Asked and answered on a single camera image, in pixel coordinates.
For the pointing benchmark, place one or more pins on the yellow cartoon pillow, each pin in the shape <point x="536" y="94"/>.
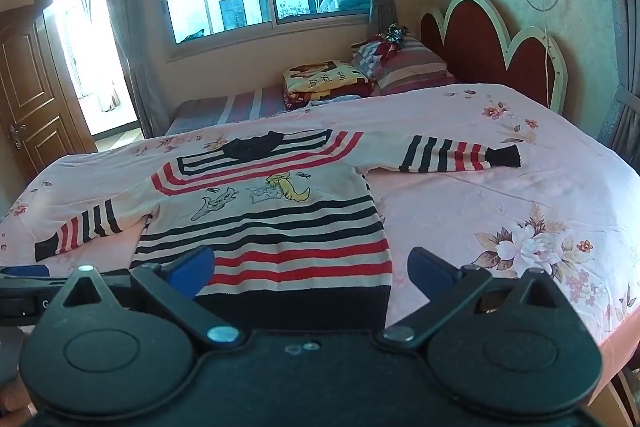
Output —
<point x="320" y="79"/>

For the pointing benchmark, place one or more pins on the brown wooden door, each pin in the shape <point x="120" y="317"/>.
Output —
<point x="30" y="97"/>

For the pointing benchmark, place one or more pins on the small colourful cloth bundle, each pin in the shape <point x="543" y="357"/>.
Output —
<point x="394" y="34"/>

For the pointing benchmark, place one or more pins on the pink floral bed sheet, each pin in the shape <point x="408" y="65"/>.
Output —
<point x="500" y="207"/>

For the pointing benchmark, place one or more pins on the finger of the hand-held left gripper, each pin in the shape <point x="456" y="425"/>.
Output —
<point x="25" y="270"/>

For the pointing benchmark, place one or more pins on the grey striped mattress sheet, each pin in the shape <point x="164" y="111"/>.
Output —
<point x="225" y="107"/>

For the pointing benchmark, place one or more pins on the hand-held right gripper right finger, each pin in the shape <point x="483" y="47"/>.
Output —
<point x="430" y="269"/>

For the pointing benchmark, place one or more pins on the striped knit sweater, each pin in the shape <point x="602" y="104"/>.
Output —
<point x="280" y="227"/>

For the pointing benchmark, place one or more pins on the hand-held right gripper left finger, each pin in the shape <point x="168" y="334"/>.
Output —
<point x="192" y="269"/>

